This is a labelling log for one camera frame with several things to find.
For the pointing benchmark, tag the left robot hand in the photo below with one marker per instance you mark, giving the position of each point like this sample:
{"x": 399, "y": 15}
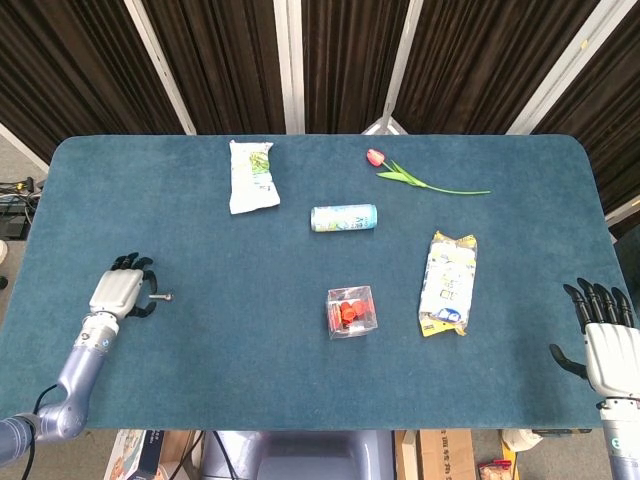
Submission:
{"x": 116, "y": 290}

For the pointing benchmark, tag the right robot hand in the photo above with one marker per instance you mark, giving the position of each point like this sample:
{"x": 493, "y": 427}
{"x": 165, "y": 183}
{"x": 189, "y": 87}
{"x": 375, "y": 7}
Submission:
{"x": 612, "y": 355}

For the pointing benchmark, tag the small silver bolt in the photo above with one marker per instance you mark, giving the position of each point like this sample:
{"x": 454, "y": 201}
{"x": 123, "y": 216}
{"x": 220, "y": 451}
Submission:
{"x": 167, "y": 297}

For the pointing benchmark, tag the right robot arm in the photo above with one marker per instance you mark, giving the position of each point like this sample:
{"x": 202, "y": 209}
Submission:
{"x": 622, "y": 435}

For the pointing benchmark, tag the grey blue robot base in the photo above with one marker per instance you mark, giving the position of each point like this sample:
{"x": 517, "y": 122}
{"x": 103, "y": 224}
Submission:
{"x": 310, "y": 455}

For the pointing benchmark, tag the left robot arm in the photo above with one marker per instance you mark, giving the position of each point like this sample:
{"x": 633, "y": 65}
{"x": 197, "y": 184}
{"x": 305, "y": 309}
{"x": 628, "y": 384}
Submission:
{"x": 80, "y": 370}

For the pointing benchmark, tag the blue velvet table cover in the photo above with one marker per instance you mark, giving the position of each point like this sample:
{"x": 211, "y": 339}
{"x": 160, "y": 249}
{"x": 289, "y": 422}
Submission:
{"x": 225, "y": 350}

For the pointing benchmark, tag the white plastic bag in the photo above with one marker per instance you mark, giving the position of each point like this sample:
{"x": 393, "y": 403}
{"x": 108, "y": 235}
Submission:
{"x": 520, "y": 440}

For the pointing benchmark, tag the red snack packet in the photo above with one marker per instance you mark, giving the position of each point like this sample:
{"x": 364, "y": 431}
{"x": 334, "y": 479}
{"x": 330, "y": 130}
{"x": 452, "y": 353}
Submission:
{"x": 495, "y": 471}

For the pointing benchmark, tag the white printed carton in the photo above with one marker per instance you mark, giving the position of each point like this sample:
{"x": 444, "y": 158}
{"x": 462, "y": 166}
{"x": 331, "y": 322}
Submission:
{"x": 130, "y": 455}

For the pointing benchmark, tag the white green snack bag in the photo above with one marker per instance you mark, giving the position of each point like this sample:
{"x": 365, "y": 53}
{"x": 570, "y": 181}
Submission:
{"x": 250, "y": 185}

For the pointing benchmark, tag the flat brown cardboard piece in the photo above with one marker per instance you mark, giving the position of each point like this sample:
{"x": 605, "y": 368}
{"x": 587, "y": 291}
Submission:
{"x": 175, "y": 450}

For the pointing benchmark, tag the white yellow snack package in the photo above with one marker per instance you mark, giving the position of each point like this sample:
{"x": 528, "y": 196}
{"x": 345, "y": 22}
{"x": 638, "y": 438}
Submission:
{"x": 447, "y": 285}

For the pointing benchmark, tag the brown cardboard box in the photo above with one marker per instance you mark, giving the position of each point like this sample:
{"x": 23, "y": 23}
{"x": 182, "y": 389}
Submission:
{"x": 440, "y": 455}

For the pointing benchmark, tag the dark brown curtain panel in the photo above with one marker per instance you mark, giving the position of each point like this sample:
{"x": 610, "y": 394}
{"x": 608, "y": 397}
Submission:
{"x": 220, "y": 60}
{"x": 350, "y": 60}
{"x": 65, "y": 65}
{"x": 610, "y": 125}
{"x": 480, "y": 60}

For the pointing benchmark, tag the red plastic bottle cap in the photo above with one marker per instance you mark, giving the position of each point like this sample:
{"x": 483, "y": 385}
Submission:
{"x": 347, "y": 313}

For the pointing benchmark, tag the clear plastic box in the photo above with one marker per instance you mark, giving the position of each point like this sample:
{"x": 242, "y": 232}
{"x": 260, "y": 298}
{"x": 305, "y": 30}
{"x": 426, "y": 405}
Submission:
{"x": 352, "y": 295}

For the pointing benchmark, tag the light blue drink can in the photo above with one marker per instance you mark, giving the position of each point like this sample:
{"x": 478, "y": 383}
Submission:
{"x": 345, "y": 219}

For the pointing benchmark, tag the red tulip with green stem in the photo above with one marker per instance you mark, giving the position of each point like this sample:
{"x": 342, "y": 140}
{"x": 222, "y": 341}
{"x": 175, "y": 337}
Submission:
{"x": 374, "y": 157}

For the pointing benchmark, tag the white partition post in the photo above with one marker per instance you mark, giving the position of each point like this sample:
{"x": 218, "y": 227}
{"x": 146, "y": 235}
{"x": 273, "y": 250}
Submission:
{"x": 560, "y": 70}
{"x": 290, "y": 65}
{"x": 402, "y": 65}
{"x": 20, "y": 145}
{"x": 160, "y": 65}
{"x": 622, "y": 207}

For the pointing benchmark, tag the grey metal post foot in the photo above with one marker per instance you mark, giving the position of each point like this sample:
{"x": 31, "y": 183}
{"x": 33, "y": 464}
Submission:
{"x": 382, "y": 127}

